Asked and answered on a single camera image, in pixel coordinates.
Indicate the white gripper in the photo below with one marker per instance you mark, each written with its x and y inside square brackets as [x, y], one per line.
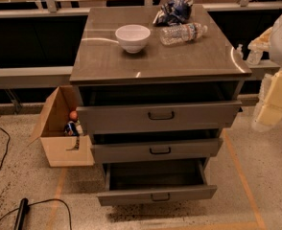
[271, 112]

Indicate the grey drawer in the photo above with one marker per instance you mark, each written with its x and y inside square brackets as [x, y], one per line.
[155, 151]
[155, 182]
[116, 119]

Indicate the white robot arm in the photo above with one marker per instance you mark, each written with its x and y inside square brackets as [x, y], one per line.
[275, 54]

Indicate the grey drawer cabinet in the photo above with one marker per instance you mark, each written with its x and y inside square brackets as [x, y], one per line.
[206, 70]

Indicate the grey top drawer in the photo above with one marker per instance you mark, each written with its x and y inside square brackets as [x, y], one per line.
[116, 119]

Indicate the grey bottom drawer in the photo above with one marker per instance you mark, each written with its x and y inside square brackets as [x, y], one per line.
[155, 182]

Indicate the large sanitizer pump bottle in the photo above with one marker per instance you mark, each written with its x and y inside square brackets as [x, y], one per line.
[254, 57]

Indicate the small sanitizer pump bottle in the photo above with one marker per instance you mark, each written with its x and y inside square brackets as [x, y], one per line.
[239, 49]

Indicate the clear plastic water bottle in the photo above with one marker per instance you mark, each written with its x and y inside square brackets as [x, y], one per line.
[182, 33]

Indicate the blue chip bag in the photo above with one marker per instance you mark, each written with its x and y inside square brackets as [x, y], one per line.
[173, 12]

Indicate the white bowl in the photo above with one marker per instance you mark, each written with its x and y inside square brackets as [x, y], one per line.
[133, 38]

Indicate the orange fruit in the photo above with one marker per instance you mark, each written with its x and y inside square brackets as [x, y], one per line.
[73, 116]

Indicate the blue soda can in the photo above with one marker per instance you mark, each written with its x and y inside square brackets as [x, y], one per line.
[70, 129]

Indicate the cardboard box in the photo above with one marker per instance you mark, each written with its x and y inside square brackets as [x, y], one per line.
[61, 150]

